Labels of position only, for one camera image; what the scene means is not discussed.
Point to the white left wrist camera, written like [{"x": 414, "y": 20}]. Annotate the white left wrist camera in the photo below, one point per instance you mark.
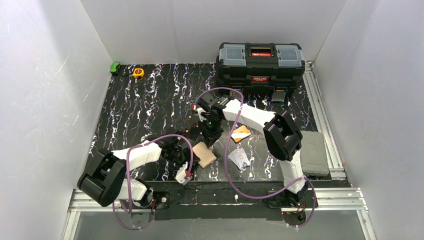
[{"x": 181, "y": 175}]

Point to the black plastic toolbox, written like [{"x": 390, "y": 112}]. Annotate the black plastic toolbox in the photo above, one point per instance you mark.
[{"x": 260, "y": 68}]

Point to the white card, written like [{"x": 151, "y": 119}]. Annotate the white card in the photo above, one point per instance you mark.
[{"x": 239, "y": 158}]

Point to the aluminium frame rail right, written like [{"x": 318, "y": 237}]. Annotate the aluminium frame rail right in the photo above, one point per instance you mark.
[{"x": 334, "y": 161}]

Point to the orange card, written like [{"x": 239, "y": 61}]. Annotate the orange card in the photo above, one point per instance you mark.
[{"x": 240, "y": 133}]

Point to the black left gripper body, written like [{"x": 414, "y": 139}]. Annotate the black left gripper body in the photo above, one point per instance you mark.
[{"x": 185, "y": 154}]

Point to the grey pad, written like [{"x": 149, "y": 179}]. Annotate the grey pad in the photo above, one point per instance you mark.
[{"x": 313, "y": 154}]

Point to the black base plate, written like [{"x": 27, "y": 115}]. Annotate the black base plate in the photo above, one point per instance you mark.
[{"x": 170, "y": 200}]

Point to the yellow tape measure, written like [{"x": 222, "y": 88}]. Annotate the yellow tape measure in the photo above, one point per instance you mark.
[{"x": 138, "y": 72}]

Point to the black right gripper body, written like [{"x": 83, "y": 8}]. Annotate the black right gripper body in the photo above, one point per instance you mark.
[{"x": 211, "y": 133}]

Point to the green plastic object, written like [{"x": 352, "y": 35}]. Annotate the green plastic object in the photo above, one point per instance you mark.
[{"x": 114, "y": 69}]

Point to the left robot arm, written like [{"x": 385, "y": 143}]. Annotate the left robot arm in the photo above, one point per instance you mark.
[{"x": 107, "y": 177}]

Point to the silver toolbox latch right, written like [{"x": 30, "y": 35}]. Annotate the silver toolbox latch right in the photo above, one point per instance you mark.
[{"x": 279, "y": 96}]

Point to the silver toolbox latch left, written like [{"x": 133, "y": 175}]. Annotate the silver toolbox latch left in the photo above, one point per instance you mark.
[{"x": 234, "y": 94}]

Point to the silver toolbox latch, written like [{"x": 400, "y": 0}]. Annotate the silver toolbox latch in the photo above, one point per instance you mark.
[
  {"x": 234, "y": 94},
  {"x": 279, "y": 96}
]

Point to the beige card holder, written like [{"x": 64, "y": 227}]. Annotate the beige card holder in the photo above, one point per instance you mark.
[{"x": 205, "y": 154}]

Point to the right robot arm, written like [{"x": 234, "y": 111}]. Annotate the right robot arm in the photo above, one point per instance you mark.
[{"x": 282, "y": 136}]

